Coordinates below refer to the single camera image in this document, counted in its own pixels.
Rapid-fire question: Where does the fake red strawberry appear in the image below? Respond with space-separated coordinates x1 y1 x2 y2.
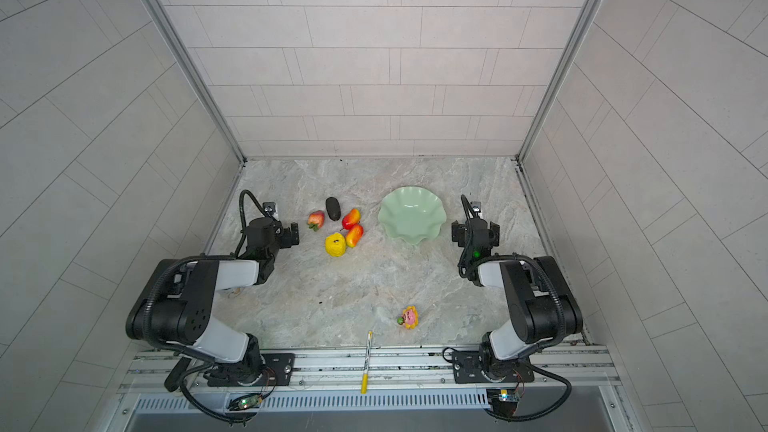
307 211 325 231

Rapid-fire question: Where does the yellow fake fruit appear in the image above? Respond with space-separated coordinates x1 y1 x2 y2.
325 233 347 257

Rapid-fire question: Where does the dark fake avocado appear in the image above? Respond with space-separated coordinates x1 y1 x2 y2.
325 197 341 222

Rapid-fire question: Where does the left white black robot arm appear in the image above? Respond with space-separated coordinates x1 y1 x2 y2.
125 216 300 387

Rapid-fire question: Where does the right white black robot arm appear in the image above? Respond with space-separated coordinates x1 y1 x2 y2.
451 216 583 382

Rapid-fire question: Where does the light green scalloped bowl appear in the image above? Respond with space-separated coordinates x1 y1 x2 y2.
378 186 447 245

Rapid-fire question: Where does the pink yellow flower pig toy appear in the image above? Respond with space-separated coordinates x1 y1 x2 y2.
397 306 419 330

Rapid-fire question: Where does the right circuit board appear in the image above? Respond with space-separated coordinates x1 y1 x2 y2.
486 389 520 417

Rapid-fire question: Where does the circuit board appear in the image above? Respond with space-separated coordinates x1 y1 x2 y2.
228 394 263 412
486 389 520 417

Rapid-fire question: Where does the left circuit board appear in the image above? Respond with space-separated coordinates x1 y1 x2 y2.
228 394 263 412

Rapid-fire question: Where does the white yellow pen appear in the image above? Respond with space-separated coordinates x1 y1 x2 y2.
360 330 373 395

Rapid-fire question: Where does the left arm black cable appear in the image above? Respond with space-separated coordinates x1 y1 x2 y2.
232 189 277 259

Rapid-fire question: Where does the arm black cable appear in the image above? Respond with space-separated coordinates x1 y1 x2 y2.
457 194 481 280
232 189 277 259

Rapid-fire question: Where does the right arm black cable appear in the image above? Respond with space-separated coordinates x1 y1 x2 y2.
457 194 481 280

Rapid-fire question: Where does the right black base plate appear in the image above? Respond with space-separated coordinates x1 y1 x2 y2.
443 348 535 384

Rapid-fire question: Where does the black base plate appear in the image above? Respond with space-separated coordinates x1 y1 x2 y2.
443 348 535 384
203 352 295 387

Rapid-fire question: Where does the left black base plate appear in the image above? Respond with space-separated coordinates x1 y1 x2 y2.
203 352 295 387

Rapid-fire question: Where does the aluminium mounting rail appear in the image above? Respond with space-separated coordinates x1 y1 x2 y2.
116 344 622 396

